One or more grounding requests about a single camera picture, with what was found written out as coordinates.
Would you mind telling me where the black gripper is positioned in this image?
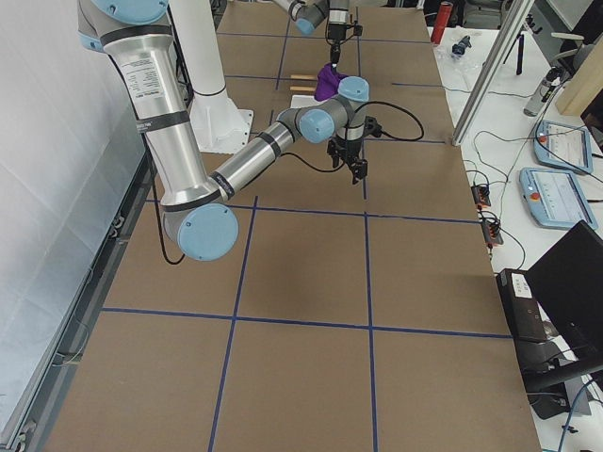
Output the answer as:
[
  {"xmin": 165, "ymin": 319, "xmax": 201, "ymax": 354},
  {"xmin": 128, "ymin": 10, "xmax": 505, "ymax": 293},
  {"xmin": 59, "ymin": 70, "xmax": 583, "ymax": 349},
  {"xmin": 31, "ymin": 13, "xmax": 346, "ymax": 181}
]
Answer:
[
  {"xmin": 326, "ymin": 22, "xmax": 346, "ymax": 64},
  {"xmin": 327, "ymin": 125, "xmax": 368, "ymax": 185}
]

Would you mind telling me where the purple towel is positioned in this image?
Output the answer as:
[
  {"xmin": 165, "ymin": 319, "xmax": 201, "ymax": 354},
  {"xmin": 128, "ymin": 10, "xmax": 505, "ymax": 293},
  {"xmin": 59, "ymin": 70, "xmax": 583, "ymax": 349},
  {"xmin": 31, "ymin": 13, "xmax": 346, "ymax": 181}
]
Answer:
[{"xmin": 314, "ymin": 63, "xmax": 348, "ymax": 102}]

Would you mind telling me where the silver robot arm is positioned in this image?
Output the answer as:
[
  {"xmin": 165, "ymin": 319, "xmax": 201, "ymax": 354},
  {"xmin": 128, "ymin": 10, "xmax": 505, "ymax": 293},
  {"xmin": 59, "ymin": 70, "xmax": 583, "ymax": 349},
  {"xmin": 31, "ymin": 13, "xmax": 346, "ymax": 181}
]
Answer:
[
  {"xmin": 274, "ymin": 0, "xmax": 357, "ymax": 69},
  {"xmin": 77, "ymin": 1, "xmax": 369, "ymax": 261}
]

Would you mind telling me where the far wooden rack rod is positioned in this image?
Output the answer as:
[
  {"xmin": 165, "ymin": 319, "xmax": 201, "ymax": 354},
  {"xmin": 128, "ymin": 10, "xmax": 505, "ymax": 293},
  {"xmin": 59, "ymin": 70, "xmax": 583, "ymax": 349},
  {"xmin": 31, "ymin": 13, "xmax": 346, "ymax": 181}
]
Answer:
[{"xmin": 290, "ymin": 74, "xmax": 317, "ymax": 81}]

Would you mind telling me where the white towel rack base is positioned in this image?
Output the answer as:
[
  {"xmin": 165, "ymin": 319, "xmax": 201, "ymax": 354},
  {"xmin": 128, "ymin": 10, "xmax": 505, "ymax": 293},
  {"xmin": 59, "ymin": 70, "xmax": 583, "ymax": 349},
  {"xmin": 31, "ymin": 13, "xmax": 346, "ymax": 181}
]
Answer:
[{"xmin": 290, "ymin": 94, "xmax": 323, "ymax": 109}]

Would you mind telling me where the red cylinder tube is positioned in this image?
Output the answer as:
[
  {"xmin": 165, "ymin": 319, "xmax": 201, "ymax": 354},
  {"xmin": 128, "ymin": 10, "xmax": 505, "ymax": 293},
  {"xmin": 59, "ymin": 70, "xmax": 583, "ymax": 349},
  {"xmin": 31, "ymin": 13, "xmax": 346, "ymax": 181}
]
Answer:
[{"xmin": 431, "ymin": 1, "xmax": 454, "ymax": 45}]

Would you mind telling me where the orange black connector board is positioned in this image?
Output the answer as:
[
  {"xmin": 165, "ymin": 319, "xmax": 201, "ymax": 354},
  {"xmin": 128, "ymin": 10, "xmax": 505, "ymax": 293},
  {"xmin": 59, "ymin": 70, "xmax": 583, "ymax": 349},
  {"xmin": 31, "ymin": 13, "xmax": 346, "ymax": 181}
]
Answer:
[{"xmin": 471, "ymin": 185, "xmax": 491, "ymax": 210}]

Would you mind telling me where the near teach pendant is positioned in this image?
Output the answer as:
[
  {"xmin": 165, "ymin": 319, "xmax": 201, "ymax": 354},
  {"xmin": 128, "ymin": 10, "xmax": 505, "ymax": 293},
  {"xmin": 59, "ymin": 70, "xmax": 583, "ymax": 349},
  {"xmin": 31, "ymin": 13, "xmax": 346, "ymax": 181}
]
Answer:
[{"xmin": 519, "ymin": 168, "xmax": 598, "ymax": 230}]

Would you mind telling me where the teach pendant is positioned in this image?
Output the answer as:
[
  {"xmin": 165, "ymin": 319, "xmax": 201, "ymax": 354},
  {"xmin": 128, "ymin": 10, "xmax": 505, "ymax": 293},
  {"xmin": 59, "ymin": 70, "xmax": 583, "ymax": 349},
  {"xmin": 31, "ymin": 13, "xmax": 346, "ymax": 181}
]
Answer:
[
  {"xmin": 534, "ymin": 121, "xmax": 594, "ymax": 174},
  {"xmin": 519, "ymin": 168, "xmax": 598, "ymax": 230}
]

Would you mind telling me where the far teach pendant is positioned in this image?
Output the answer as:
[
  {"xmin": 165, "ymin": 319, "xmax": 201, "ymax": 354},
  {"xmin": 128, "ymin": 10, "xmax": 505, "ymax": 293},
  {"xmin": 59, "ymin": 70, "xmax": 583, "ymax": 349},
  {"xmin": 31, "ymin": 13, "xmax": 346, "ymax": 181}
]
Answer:
[{"xmin": 534, "ymin": 121, "xmax": 594, "ymax": 174}]

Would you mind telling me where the grey water bottle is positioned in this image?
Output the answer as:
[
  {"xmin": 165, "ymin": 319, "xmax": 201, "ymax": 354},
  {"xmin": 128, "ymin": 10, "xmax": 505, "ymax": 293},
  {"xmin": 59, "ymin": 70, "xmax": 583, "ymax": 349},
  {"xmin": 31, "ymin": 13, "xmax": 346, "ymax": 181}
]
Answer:
[{"xmin": 523, "ymin": 66, "xmax": 564, "ymax": 117}]

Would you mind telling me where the black box with label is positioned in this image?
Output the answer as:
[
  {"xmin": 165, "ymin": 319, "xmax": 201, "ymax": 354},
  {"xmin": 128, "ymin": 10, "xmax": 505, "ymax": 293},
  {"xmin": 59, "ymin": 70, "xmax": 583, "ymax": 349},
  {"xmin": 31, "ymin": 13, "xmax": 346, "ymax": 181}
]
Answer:
[{"xmin": 497, "ymin": 268, "xmax": 547, "ymax": 344}]

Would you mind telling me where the black monitor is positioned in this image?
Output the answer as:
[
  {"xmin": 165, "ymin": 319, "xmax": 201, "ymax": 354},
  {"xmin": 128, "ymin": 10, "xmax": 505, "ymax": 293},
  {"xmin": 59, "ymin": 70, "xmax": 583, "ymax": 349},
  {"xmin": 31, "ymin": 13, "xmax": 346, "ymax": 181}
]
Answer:
[{"xmin": 524, "ymin": 220, "xmax": 602, "ymax": 392}]

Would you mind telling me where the white pedestal column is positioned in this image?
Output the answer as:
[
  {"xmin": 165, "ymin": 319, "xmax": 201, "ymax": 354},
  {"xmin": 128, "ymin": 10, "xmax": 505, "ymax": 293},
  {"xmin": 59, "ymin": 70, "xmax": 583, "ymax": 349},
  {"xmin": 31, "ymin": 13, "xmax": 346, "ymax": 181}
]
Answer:
[{"xmin": 170, "ymin": 0, "xmax": 253, "ymax": 154}]

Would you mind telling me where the aluminium frame post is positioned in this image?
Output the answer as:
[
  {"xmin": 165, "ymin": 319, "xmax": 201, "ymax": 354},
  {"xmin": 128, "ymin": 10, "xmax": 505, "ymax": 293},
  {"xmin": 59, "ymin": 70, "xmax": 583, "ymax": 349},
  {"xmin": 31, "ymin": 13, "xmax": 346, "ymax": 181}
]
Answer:
[{"xmin": 451, "ymin": 0, "xmax": 534, "ymax": 146}]

